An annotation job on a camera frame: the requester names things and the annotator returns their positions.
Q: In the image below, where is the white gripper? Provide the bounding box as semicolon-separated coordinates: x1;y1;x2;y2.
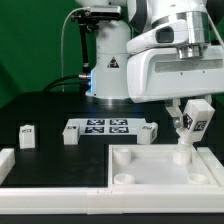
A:
127;46;224;128

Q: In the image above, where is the white square table top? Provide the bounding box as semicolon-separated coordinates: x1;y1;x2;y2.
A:
108;145;218;186

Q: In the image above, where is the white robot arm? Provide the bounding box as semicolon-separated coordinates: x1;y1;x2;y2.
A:
76;0;224;103

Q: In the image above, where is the white U-shaped fence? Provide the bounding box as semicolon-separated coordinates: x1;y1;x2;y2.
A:
0;147;224;214

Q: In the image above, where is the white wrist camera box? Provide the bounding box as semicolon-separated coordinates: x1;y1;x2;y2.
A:
126;20;189;55

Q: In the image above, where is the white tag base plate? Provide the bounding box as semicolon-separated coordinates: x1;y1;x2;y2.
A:
63;118;146;135

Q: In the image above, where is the black cable bundle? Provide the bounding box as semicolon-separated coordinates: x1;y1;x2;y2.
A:
41;73;92;93

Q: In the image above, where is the black camera on stand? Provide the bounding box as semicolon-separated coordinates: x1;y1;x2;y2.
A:
71;5;122;73

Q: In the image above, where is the grey cable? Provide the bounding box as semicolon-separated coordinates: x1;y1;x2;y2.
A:
60;7;90;93

